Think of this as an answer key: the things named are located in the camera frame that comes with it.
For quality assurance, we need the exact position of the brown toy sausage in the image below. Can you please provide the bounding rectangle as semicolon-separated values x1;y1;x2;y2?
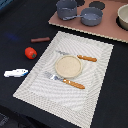
31;37;50;43

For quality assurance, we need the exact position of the white woven placemat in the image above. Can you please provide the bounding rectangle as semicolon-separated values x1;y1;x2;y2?
13;31;113;128

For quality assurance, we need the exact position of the grey frying pan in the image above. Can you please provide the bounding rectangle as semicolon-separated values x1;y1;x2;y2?
63;7;103;26

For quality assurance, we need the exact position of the beige round plate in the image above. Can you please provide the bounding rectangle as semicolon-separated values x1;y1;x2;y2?
55;55;82;78

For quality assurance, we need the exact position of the knife with orange handle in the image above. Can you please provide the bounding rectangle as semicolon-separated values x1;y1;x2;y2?
56;50;97;62

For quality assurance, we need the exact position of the red toy tomato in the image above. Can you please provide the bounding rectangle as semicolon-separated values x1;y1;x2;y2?
25;47;37;59

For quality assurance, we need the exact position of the fork with orange handle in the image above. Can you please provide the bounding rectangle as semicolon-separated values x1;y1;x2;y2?
44;71;85;89

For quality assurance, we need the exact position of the beige bowl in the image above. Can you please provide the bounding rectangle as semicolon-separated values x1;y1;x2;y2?
118;4;128;30

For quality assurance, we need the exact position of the grey cooking pot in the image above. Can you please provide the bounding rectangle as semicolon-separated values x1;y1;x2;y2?
56;0;77;19

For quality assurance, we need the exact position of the white and blue toy fish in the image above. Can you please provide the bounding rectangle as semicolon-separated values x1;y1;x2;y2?
4;69;28;77

